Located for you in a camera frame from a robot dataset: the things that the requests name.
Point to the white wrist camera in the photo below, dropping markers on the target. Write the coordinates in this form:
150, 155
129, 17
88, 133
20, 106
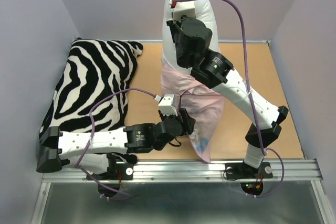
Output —
180, 9
168, 104

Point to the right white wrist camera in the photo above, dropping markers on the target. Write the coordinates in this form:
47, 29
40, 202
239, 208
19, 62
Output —
180, 9

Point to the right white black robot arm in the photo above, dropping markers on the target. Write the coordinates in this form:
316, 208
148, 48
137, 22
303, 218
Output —
218, 74

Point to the zebra striped pillow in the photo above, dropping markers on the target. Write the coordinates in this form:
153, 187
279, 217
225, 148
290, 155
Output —
94, 69

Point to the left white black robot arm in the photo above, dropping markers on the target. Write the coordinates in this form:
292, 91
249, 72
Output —
94, 151

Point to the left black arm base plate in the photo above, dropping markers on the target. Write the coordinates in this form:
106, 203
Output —
117, 171

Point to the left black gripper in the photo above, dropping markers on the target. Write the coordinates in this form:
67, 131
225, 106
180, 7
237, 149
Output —
188, 121

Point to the purple pink princess pillowcase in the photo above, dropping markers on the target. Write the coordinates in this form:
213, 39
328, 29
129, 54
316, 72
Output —
202, 104

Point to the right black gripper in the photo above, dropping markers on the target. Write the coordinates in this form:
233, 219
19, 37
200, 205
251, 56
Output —
175, 25

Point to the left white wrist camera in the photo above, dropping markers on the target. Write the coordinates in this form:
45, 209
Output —
168, 104

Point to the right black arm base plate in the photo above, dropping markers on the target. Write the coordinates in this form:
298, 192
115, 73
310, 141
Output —
240, 170

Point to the aluminium mounting rail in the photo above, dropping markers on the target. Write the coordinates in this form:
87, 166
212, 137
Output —
197, 172

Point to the white pillow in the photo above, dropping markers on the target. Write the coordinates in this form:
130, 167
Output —
204, 13

